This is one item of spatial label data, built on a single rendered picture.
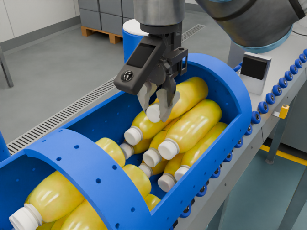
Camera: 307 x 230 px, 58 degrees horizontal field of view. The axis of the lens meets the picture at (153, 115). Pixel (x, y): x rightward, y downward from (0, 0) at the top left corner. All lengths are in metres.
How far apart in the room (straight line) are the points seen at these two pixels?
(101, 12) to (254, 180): 3.04
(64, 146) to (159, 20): 0.25
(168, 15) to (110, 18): 3.61
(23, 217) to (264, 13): 0.45
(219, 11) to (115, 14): 3.63
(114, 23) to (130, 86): 3.60
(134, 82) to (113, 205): 0.20
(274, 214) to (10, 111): 2.38
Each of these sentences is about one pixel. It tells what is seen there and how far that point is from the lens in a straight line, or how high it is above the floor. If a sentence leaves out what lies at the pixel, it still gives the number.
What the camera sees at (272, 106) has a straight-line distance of 1.15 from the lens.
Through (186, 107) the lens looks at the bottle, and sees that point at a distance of 0.65.
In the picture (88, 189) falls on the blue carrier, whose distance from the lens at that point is 0.40.
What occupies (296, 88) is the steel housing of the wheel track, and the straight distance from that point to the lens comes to 1.46.
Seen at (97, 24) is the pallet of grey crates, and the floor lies 0.22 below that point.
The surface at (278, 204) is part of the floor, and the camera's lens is 2.05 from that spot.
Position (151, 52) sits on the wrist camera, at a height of 1.32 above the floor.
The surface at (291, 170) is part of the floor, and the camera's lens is 2.31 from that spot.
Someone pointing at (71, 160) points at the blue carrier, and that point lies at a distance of 0.42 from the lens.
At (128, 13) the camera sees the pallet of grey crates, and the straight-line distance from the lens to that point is 3.87.
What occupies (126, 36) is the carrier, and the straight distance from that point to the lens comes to 1.50.
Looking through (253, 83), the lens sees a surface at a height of 0.97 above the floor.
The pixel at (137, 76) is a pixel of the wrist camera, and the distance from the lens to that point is 0.48.
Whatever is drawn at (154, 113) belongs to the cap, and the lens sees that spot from 0.60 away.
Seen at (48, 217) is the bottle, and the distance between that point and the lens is 0.47.
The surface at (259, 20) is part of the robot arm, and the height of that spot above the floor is 1.40.
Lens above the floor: 1.52
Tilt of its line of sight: 36 degrees down
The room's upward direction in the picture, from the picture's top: straight up
